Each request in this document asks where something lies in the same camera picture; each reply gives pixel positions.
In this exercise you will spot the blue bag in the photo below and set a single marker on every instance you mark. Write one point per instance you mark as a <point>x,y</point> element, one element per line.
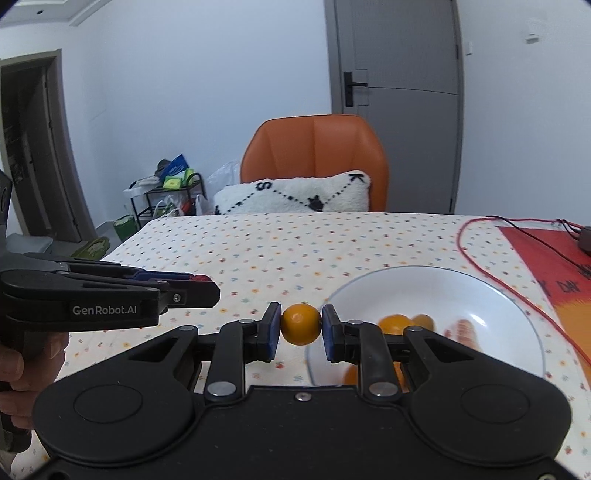
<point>178,164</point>

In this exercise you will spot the black metal rack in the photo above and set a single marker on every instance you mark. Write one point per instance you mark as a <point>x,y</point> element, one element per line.
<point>143,203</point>

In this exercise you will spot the grey door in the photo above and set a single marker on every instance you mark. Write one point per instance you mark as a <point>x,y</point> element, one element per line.
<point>397,138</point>

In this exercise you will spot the orange chair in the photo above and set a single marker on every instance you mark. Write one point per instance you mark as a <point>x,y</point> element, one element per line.
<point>314,147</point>

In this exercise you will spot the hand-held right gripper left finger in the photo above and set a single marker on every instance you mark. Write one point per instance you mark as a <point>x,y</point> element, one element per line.
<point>272,332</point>

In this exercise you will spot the red hawthorn fruit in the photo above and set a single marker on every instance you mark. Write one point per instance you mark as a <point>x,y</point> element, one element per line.
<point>202,278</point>

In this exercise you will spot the white plastic bag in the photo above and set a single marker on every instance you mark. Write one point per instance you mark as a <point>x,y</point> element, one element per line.
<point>167,207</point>
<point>201,205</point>

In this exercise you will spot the large orange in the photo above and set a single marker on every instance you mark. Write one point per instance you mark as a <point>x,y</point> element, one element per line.
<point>352,376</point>

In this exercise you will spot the small yellow-green fruit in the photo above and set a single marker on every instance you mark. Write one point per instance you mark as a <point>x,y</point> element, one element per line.
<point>423,321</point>

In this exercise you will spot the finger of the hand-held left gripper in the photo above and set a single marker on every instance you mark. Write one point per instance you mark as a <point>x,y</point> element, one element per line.
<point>161,277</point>
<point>194,294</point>

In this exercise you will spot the small mandarin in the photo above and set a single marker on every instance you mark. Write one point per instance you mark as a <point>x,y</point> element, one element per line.
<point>393,323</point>
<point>301,323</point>

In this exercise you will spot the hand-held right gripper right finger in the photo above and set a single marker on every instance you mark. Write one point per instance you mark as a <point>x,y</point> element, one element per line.
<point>331,332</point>

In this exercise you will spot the white black-patterned cushion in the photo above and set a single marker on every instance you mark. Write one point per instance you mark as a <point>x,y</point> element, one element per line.
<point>286,196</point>

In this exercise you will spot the translucent plastic bag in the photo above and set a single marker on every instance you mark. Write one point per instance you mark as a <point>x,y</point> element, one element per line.
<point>224,177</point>

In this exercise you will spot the person's left hand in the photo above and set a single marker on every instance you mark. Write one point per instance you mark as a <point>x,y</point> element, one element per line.
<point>32,369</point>

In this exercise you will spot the red orange mat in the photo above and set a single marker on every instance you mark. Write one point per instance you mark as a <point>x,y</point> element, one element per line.
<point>554,263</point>

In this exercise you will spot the green packets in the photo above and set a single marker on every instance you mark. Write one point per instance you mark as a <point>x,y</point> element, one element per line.
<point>178,181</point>

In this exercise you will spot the white bowl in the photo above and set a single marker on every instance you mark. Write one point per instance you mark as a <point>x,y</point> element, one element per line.
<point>485,295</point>

